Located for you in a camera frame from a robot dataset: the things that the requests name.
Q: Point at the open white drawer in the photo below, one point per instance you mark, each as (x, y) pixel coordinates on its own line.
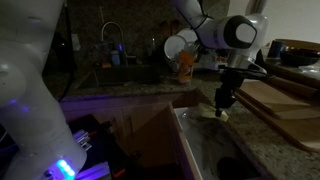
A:
(200, 143)

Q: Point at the metal sink basin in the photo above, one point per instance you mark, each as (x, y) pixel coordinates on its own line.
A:
(123, 76)

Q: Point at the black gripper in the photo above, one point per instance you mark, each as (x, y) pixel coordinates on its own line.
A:
(230, 85)

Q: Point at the dark bowl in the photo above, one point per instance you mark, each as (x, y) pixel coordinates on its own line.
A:
(300, 56)

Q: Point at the white soap bottle blue label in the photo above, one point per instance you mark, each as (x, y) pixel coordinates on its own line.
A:
(115, 58)

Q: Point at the yellow sponge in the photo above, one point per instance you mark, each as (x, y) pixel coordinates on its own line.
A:
(206, 111)

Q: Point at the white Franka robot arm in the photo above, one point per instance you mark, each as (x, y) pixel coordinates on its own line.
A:
(26, 100)

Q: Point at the large wooden cutting board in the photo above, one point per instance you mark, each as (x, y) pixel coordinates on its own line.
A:
(300, 133)

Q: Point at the small light wooden cutting board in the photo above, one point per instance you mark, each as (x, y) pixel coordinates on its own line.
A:
(273, 98)

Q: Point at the orange sponge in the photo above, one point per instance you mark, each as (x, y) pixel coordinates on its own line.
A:
(106, 65)

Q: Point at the wooden base cabinet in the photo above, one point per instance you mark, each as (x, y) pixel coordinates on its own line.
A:
(140, 126)

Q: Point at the black robot cart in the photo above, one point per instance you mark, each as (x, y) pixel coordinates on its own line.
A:
(96, 146)

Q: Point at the white plate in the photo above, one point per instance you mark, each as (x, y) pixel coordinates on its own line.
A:
(173, 46)

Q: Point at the wooden rolling pin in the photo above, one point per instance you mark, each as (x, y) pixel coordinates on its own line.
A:
(293, 86)

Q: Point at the white wall outlet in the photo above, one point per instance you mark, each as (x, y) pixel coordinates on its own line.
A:
(76, 42)

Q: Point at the curved metal faucet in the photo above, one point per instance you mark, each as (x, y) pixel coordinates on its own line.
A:
(111, 23)

